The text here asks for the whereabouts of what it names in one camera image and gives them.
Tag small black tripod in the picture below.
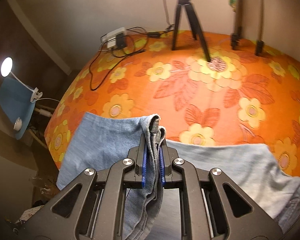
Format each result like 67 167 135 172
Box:
171 0 211 62

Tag silver tall tripod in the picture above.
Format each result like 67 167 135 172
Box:
229 0 264 56

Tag blue chair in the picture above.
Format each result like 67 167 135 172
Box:
0 77 35 140

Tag orange floral bed sheet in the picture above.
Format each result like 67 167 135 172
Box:
45 31 300 176

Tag black charger adapter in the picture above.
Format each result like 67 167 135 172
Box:
115 33 127 49

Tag black inline cable controller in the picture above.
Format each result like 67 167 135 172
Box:
147 31 161 38

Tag white power strip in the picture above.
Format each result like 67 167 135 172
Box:
100 27 127 49

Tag light blue denim pants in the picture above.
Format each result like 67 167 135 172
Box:
57 113 300 239

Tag white clip desk lamp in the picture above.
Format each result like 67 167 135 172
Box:
0 56 61 104

